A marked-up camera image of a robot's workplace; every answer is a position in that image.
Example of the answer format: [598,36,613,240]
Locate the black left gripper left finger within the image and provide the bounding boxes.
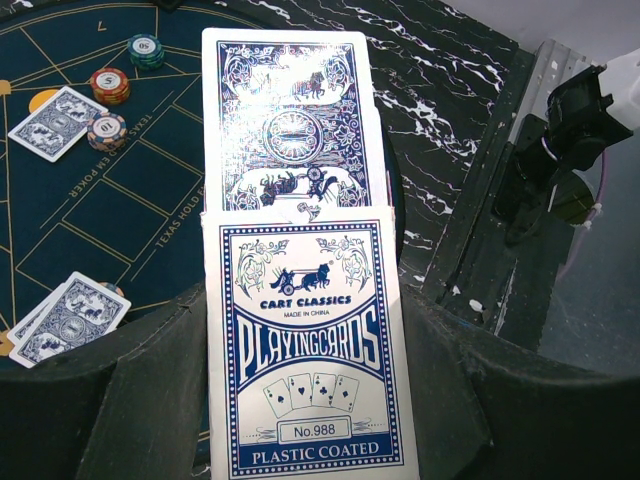
[1,284,207,479]

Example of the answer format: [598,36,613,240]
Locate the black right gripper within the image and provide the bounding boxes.
[152,0,183,13]

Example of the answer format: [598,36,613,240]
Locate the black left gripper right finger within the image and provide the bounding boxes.
[401,289,639,479]

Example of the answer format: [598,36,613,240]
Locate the green chips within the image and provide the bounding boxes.
[127,33,165,71]

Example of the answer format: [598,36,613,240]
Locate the orange chips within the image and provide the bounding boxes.
[89,67,131,105]

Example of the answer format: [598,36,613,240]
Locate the dealt face-down playing card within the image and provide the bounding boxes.
[9,271,131,368]

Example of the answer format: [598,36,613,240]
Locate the blue white chips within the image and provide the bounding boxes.
[101,282,125,297]
[87,112,127,151]

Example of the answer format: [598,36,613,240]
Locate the deck of playing cards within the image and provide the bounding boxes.
[202,27,390,222]

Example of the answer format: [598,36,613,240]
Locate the blue playing card box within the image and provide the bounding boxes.
[202,206,419,479]

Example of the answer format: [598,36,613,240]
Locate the round blue poker mat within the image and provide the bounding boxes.
[0,0,406,466]

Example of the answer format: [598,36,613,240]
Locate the aluminium rail frame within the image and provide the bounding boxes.
[508,39,595,144]

